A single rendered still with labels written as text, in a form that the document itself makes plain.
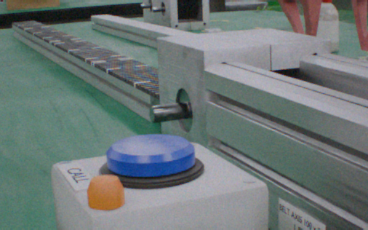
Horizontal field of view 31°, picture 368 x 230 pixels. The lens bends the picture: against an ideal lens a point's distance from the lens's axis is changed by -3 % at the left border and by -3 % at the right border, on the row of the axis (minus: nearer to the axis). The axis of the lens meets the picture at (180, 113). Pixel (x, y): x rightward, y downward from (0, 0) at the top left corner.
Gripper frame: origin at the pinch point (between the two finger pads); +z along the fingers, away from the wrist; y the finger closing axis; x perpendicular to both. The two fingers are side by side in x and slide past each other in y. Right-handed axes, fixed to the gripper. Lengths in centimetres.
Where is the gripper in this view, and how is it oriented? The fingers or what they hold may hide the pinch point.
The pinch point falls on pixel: (337, 46)
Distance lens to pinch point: 72.7
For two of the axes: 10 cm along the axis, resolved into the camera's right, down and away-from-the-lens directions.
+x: -3.9, -1.9, 9.0
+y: 9.2, -1.3, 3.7
